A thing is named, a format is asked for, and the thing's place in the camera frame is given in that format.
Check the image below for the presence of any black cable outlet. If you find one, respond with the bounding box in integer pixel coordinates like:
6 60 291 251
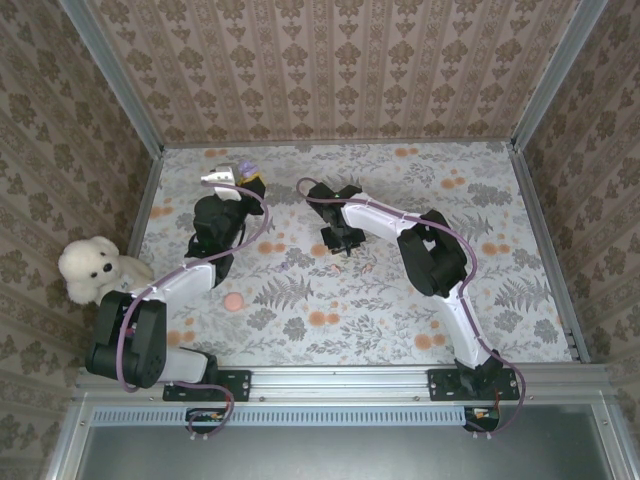
463 405 502 434
185 407 227 435

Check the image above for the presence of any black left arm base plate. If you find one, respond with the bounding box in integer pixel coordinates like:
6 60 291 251
162 368 252 403

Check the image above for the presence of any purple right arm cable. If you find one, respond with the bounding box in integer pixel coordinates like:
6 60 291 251
295 175 529 441

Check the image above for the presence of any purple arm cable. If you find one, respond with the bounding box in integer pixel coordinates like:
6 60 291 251
117 179 274 444
295 175 529 441

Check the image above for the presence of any aluminium mounting rail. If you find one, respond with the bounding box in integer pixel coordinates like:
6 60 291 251
74 363 615 401

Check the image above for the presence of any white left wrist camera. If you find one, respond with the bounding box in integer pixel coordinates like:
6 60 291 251
198 167 242 201

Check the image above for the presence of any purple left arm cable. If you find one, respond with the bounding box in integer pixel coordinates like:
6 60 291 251
117 179 274 444

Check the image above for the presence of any grey metal panel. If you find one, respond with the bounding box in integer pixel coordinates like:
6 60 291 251
74 424 619 480

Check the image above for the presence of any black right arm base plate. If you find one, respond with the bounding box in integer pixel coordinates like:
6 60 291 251
427 368 521 403

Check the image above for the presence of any aluminium frame post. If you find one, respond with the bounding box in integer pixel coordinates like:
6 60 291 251
510 0 612 154
58 0 166 160

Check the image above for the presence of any grey slotted cable duct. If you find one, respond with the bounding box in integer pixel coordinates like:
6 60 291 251
92 405 467 427

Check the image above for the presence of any white teddy bear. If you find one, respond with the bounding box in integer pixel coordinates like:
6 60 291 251
58 237 155 307

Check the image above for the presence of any aluminium table side rail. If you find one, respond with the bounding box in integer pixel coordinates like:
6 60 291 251
93 147 166 369
508 142 592 365

